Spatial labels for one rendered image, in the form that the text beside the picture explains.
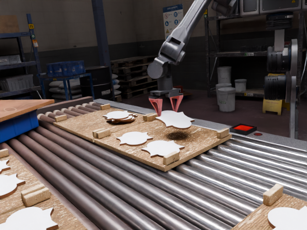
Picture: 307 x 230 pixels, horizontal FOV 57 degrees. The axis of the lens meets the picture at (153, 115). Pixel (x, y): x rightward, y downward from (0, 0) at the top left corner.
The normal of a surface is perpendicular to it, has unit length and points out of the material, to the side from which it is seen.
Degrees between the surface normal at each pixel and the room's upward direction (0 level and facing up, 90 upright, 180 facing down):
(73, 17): 90
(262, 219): 0
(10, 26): 88
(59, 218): 0
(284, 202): 0
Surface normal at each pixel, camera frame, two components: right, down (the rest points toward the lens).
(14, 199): -0.09, -0.96
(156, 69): -0.36, 0.22
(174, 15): -0.67, 0.26
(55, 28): 0.73, 0.11
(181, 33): -0.16, -0.12
